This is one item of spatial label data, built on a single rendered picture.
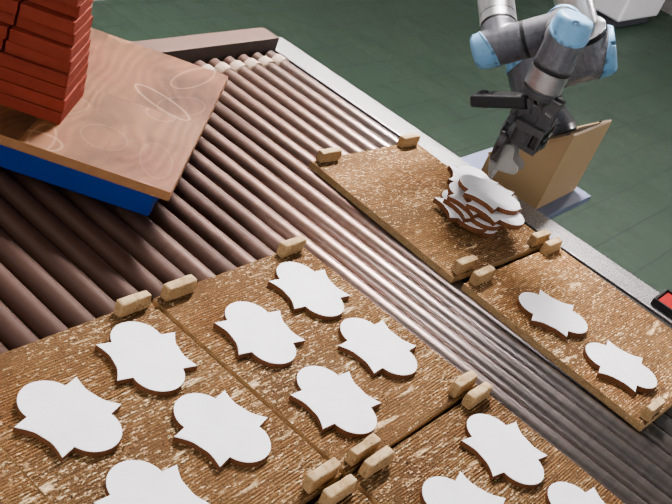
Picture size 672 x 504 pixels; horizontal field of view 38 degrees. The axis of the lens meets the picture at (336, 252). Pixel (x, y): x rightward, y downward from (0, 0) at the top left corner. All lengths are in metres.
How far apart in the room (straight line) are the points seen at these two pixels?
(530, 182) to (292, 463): 1.23
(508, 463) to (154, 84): 0.95
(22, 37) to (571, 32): 0.95
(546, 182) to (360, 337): 0.92
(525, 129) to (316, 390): 0.75
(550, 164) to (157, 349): 1.22
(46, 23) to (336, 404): 0.74
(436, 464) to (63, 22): 0.88
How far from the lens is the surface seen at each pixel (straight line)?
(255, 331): 1.52
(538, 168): 2.38
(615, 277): 2.20
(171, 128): 1.78
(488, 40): 2.01
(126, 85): 1.88
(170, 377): 1.40
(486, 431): 1.54
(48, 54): 1.66
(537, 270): 2.02
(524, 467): 1.52
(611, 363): 1.85
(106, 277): 1.59
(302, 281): 1.66
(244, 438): 1.35
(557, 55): 1.90
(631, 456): 1.72
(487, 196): 2.04
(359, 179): 2.05
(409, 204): 2.04
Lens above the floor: 1.87
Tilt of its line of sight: 31 degrees down
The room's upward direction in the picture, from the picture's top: 22 degrees clockwise
